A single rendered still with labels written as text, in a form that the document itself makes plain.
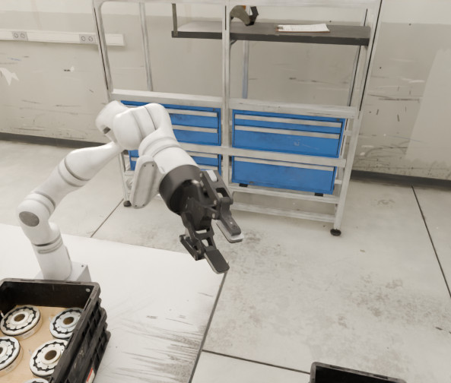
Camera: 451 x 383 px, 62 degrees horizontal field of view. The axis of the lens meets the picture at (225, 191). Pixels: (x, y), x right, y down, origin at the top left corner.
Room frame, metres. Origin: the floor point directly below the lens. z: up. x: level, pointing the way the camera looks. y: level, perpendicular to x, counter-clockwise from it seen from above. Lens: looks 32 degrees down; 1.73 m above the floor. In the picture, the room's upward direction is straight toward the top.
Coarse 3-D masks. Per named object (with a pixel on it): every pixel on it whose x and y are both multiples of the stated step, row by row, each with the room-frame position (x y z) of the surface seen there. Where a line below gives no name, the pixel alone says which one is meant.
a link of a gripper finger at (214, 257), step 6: (210, 252) 0.40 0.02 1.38; (216, 252) 0.41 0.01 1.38; (210, 258) 0.39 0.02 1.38; (216, 258) 0.39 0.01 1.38; (222, 258) 0.40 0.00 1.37; (210, 264) 0.39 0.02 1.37; (216, 264) 0.38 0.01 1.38; (222, 264) 0.39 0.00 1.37; (216, 270) 0.37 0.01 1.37; (222, 270) 0.38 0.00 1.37; (228, 270) 0.38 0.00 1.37
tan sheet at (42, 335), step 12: (48, 312) 0.76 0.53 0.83; (48, 324) 0.72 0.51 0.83; (0, 336) 0.68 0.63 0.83; (36, 336) 0.68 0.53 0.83; (48, 336) 0.68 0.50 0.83; (24, 348) 0.64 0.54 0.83; (36, 348) 0.64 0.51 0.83; (24, 360) 0.61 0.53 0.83; (12, 372) 0.57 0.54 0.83; (24, 372) 0.57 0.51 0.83
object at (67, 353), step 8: (0, 280) 0.79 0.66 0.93; (8, 280) 0.79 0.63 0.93; (16, 280) 0.79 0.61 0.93; (24, 280) 0.80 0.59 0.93; (32, 280) 0.80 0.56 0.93; (40, 280) 0.79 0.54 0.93; (48, 280) 0.79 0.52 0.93; (56, 280) 0.79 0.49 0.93; (64, 280) 0.79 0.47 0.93; (72, 280) 0.79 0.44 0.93; (96, 288) 0.76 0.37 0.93; (96, 296) 0.74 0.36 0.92; (88, 304) 0.71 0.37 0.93; (88, 312) 0.68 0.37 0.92; (80, 320) 0.65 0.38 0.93; (80, 328) 0.63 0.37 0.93; (72, 336) 0.61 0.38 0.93; (80, 336) 0.62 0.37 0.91; (72, 344) 0.58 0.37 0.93; (64, 352) 0.56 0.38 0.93; (72, 352) 0.57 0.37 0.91; (64, 360) 0.54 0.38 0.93; (56, 368) 0.52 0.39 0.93; (64, 368) 0.53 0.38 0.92; (56, 376) 0.50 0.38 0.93
